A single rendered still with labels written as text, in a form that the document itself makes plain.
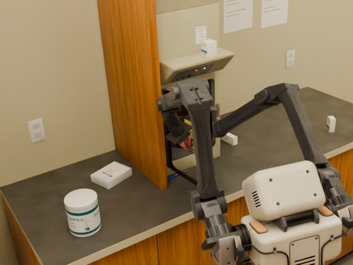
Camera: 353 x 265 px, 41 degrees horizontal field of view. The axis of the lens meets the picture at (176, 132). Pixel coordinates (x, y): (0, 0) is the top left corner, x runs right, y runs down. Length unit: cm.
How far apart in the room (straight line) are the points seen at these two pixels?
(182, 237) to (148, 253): 17
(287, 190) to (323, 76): 209
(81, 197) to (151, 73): 57
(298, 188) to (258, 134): 120
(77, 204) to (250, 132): 116
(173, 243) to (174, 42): 86
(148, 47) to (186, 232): 82
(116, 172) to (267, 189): 102
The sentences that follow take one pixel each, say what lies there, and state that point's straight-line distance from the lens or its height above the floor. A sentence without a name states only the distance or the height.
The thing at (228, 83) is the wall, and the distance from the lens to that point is 288.
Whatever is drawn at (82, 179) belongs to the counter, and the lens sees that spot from 233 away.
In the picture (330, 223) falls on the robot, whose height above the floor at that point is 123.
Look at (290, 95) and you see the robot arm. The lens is 179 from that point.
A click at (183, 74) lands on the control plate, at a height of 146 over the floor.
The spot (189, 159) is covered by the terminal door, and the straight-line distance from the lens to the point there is 207.
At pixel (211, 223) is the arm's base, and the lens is 149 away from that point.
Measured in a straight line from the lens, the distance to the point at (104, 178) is 224.
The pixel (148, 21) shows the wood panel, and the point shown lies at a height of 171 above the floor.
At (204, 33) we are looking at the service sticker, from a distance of 213.
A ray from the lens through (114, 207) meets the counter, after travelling 210.
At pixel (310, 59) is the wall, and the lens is 332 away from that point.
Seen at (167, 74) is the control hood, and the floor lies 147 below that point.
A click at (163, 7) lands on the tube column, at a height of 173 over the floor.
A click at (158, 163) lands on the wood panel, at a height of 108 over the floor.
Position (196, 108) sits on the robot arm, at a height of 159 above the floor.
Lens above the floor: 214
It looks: 27 degrees down
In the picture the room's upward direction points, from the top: 3 degrees counter-clockwise
